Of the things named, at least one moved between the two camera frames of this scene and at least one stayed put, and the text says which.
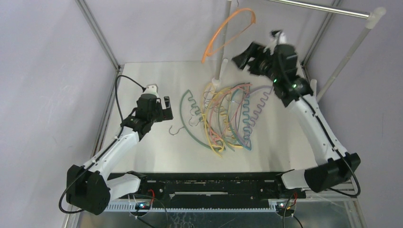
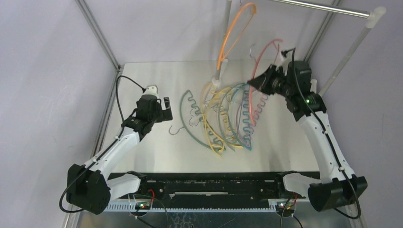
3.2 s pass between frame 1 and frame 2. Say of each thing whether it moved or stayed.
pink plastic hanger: moved
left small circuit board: stayed
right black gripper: moved
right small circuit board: stayed
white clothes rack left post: stayed
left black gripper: stayed
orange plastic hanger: moved
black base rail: stayed
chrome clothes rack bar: stayed
